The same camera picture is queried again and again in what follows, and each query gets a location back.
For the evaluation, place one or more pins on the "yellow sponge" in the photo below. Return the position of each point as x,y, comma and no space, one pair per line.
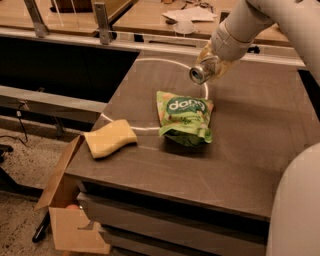
110,138

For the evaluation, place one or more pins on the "green snack bag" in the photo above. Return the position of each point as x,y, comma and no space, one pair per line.
184,119

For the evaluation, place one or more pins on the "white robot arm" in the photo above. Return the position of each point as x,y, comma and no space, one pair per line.
295,220

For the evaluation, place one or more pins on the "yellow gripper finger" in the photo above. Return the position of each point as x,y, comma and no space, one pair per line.
206,52
220,68

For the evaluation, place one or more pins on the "metal bracket post middle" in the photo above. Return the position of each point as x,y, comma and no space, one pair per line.
103,23

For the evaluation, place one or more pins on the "metal bracket post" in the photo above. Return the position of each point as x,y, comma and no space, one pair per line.
103,23
40,28

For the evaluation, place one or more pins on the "cardboard box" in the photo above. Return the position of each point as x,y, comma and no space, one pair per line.
72,230

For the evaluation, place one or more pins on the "white face mask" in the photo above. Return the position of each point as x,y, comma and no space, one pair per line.
184,27

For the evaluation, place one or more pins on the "white papers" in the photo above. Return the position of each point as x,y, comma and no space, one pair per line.
196,14

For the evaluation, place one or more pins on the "metal bracket post left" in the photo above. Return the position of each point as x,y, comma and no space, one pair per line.
40,28

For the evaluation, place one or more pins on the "silver redbull can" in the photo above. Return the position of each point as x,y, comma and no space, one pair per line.
204,70

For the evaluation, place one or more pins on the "orange ball in box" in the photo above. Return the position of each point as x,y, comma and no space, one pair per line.
72,207

